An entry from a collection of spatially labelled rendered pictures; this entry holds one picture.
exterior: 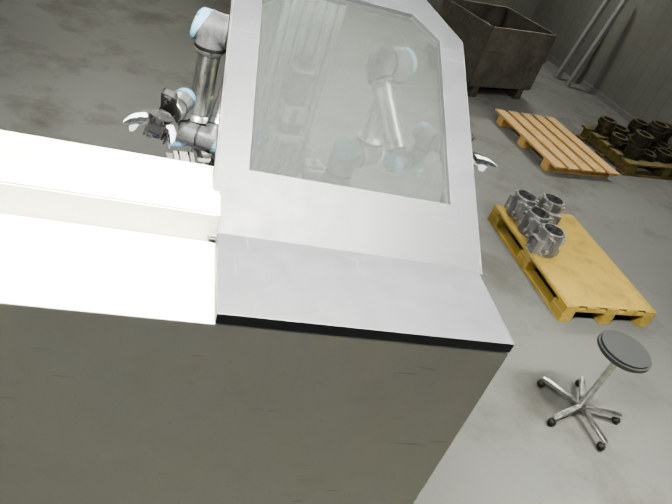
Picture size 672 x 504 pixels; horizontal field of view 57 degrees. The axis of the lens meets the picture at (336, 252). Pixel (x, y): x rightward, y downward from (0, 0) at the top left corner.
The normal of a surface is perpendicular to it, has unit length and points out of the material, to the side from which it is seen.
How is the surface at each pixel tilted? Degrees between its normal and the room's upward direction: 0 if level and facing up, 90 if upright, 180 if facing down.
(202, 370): 90
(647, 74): 90
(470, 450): 0
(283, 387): 90
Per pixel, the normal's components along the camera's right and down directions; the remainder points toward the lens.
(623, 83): -0.92, -0.04
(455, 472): 0.28, -0.77
